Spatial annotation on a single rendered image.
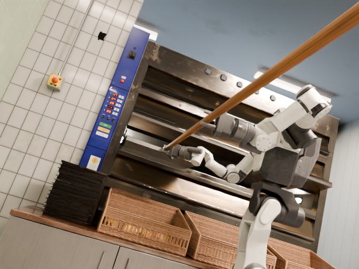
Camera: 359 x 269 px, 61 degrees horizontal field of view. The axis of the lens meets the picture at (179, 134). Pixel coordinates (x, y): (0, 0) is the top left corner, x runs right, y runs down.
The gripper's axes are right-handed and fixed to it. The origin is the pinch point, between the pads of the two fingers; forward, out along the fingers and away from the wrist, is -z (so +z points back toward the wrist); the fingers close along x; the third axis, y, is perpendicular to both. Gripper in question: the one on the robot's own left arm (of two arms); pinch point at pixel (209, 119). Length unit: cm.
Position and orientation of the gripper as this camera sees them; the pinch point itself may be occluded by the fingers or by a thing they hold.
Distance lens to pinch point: 124.6
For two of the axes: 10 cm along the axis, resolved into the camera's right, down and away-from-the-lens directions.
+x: -2.8, 9.3, -2.5
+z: 9.3, 3.3, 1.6
